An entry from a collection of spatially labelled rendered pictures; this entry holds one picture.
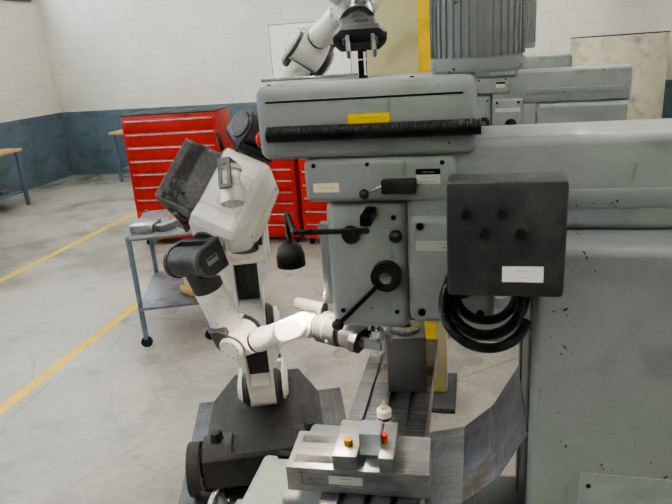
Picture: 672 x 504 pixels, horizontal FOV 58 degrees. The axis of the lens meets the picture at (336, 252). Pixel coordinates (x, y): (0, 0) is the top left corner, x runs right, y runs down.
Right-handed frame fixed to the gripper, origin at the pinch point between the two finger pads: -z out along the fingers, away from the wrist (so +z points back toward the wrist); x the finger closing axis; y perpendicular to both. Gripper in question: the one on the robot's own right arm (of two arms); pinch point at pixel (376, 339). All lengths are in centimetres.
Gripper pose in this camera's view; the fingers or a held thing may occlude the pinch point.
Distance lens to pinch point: 159.8
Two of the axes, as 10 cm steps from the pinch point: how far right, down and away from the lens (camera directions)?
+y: 0.6, 9.4, 3.2
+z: -8.3, -1.4, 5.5
